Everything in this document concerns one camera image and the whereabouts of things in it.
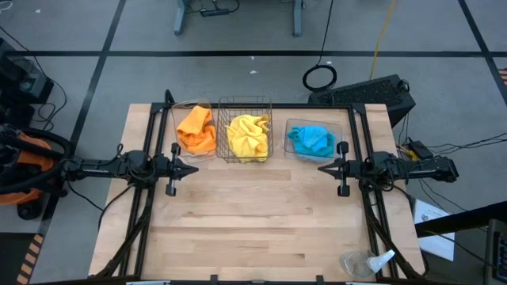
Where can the black computer tower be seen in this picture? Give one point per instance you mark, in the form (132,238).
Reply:
(364,95)

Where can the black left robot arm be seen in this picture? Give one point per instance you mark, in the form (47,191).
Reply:
(134,164)

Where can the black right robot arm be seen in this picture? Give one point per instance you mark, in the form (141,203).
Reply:
(396,166)

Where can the yellow microfiber towel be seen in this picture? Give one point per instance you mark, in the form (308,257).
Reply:
(259,124)
(245,148)

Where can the black equipment stack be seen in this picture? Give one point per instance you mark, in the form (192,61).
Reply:
(20,83)

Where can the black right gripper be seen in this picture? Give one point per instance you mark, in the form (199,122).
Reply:
(350,169)

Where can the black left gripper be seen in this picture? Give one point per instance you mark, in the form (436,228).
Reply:
(171,169)

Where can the black power strip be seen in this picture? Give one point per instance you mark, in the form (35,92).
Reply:
(214,12)

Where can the black side table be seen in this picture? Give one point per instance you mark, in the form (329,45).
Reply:
(463,219)

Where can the black power adapter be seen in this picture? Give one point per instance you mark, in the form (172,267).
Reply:
(420,148)

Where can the orange and black vacuum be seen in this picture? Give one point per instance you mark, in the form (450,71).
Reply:
(24,166)

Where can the orange microfiber towel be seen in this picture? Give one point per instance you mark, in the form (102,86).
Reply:
(196,142)
(200,116)

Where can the clear plastic bin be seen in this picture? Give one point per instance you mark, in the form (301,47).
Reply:
(176,115)
(289,150)

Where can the grey control box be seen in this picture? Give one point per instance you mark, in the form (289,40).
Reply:
(497,253)

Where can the blue microfiber towel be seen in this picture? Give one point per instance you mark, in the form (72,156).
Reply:
(311,140)

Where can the white paper sheet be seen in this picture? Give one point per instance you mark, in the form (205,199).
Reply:
(433,225)

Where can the hazard striped mat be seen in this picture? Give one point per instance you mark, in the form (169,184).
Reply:
(24,261)

